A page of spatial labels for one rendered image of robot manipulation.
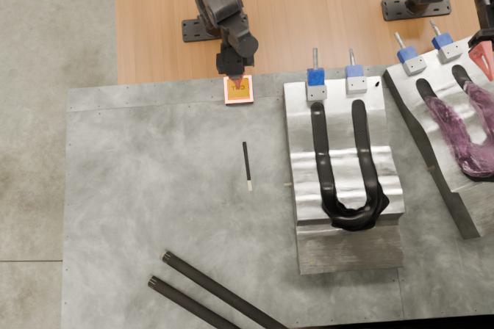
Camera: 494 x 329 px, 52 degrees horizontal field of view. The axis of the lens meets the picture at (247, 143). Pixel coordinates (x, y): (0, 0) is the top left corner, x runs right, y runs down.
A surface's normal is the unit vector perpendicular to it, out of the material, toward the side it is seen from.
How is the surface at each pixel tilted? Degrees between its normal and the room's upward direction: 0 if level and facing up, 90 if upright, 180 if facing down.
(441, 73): 0
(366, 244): 0
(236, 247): 0
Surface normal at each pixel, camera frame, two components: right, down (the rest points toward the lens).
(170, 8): -0.04, -0.25
